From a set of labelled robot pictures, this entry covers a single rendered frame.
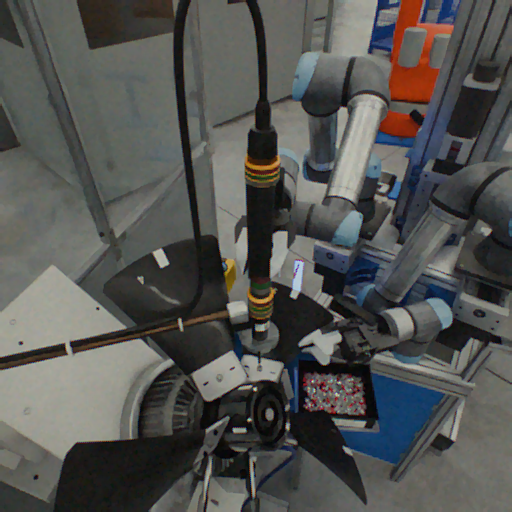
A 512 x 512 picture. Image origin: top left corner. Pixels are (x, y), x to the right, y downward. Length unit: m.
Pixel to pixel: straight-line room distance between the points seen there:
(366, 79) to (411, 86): 3.50
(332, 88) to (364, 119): 0.13
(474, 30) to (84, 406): 1.33
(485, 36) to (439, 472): 1.73
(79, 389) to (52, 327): 0.13
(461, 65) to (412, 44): 2.97
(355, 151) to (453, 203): 0.25
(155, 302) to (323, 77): 0.66
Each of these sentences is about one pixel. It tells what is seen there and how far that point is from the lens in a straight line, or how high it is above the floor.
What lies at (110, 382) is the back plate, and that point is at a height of 1.18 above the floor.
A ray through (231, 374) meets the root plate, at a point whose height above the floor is 1.25.
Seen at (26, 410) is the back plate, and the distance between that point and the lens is 0.80.
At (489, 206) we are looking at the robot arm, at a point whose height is 1.44.
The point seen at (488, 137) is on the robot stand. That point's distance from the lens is 1.42.
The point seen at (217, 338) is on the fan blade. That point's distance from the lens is 0.71.
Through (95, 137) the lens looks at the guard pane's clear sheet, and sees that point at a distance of 1.35.
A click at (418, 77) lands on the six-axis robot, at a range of 4.47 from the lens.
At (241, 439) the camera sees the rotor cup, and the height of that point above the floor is 1.22.
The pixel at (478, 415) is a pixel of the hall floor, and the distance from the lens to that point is 2.36.
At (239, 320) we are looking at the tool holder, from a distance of 0.63.
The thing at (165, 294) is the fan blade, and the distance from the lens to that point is 0.70.
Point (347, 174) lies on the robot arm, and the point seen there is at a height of 1.47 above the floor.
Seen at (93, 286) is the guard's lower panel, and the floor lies 0.91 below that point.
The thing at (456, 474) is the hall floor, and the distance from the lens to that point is 2.18.
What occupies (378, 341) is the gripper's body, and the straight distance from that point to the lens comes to 0.89.
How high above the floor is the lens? 1.89
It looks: 43 degrees down
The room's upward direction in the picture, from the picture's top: straight up
